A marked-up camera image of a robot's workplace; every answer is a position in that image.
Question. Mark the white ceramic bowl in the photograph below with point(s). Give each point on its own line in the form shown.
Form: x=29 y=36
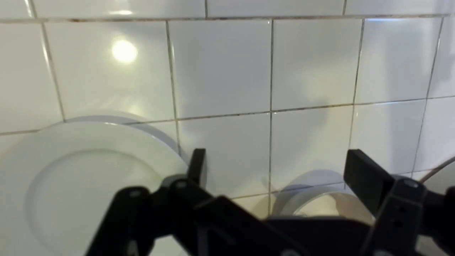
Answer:
x=313 y=195

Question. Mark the white round plate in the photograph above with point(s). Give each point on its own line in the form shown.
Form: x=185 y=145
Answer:
x=80 y=189

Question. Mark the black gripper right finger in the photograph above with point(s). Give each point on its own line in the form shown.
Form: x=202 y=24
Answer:
x=374 y=182

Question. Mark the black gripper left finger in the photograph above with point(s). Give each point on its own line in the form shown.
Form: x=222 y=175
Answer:
x=142 y=222

